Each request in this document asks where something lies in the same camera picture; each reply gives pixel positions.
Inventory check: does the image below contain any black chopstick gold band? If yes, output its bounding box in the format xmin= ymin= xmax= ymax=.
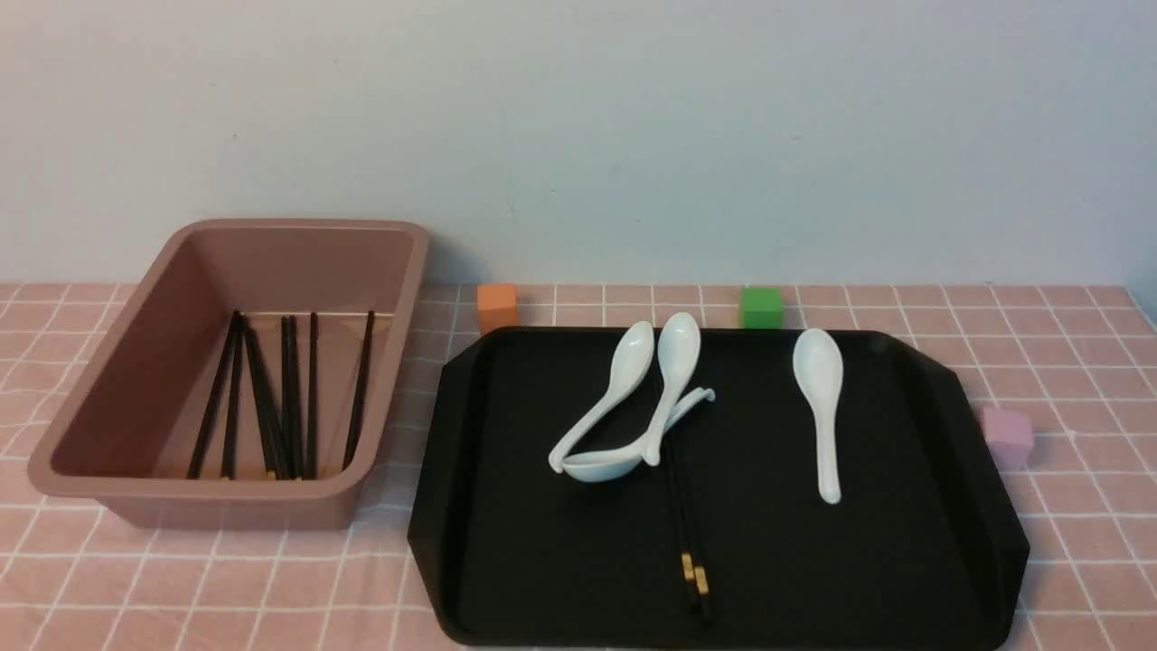
xmin=659 ymin=390 xmax=699 ymax=609
xmin=669 ymin=434 xmax=714 ymax=627

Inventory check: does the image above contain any white spoon left upright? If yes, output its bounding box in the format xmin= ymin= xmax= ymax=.
xmin=547 ymin=321 xmax=654 ymax=474

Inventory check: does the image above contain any white spoon upright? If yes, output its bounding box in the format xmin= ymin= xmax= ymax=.
xmin=642 ymin=312 xmax=700 ymax=467
xmin=547 ymin=321 xmax=654 ymax=474

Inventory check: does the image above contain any orange cube block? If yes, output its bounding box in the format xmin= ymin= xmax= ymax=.
xmin=476 ymin=284 xmax=521 ymax=336

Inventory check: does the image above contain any white spoon middle upright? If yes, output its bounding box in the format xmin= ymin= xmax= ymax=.
xmin=642 ymin=312 xmax=700 ymax=467

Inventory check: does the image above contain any white spoon lying bottom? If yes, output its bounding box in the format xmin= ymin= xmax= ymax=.
xmin=555 ymin=387 xmax=716 ymax=483

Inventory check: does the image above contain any green cube block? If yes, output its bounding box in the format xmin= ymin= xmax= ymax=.
xmin=738 ymin=286 xmax=784 ymax=330

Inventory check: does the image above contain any black chopstick in bin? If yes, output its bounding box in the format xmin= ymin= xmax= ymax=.
xmin=186 ymin=312 xmax=242 ymax=479
xmin=278 ymin=315 xmax=296 ymax=479
xmin=221 ymin=312 xmax=243 ymax=481
xmin=239 ymin=315 xmax=282 ymax=479
xmin=287 ymin=315 xmax=305 ymax=479
xmin=303 ymin=312 xmax=319 ymax=479
xmin=342 ymin=310 xmax=376 ymax=469

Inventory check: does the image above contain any white spoon far right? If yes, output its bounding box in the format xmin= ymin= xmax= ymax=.
xmin=793 ymin=328 xmax=843 ymax=505

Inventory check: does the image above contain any pink rectangular plastic bin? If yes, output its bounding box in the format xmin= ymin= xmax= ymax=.
xmin=25 ymin=219 xmax=430 ymax=528

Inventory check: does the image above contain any black plastic tray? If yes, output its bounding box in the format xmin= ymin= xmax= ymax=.
xmin=410 ymin=328 xmax=1030 ymax=650

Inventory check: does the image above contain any pink cube block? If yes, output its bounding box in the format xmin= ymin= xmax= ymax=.
xmin=981 ymin=405 xmax=1036 ymax=471

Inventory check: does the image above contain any pink checkered tablecloth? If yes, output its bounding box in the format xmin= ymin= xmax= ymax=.
xmin=1 ymin=281 xmax=1156 ymax=650

